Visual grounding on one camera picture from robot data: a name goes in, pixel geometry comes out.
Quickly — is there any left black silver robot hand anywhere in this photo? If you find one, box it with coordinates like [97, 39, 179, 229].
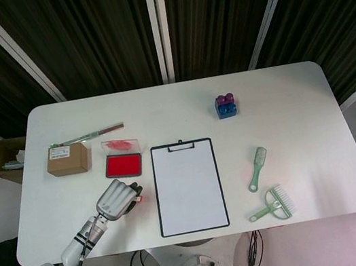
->
[90, 174, 149, 223]

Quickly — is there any red ink pad case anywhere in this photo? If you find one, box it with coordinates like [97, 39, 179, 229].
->
[99, 135, 147, 182]

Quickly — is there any black clipboard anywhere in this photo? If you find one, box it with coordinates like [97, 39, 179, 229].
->
[145, 133, 231, 239]

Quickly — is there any small closed cardboard box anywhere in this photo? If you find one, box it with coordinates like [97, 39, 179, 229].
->
[43, 140, 95, 180]

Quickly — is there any long plastic-wrapped ruler packet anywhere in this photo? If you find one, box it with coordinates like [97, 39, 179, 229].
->
[48, 121, 127, 150]

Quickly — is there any white paper sheet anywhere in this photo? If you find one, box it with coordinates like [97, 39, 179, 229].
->
[148, 138, 229, 236]

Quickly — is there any green rake comb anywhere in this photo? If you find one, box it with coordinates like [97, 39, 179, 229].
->
[243, 183, 299, 227]

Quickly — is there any narrow green brush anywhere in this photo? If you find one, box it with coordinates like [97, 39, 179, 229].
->
[241, 145, 274, 194]

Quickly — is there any blue toy block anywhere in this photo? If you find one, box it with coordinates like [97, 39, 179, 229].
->
[216, 101, 241, 120]

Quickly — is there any purple toy block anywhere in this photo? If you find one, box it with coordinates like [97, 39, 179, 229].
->
[214, 91, 238, 108]

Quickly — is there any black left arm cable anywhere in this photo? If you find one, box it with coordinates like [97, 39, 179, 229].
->
[66, 211, 154, 266]

